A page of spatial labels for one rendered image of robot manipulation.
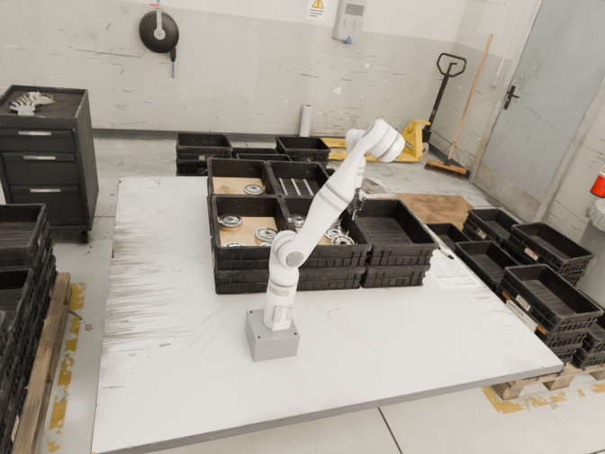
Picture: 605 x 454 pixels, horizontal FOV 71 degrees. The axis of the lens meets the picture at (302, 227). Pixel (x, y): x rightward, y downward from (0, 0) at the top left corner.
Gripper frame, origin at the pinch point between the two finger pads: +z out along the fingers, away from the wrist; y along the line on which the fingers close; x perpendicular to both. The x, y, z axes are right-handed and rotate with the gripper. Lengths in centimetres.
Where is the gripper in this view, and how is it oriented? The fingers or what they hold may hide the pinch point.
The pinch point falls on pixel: (345, 215)
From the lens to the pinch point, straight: 168.2
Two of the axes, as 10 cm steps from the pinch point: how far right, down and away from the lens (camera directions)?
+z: -1.2, 8.5, 5.1
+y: 9.7, 0.0, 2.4
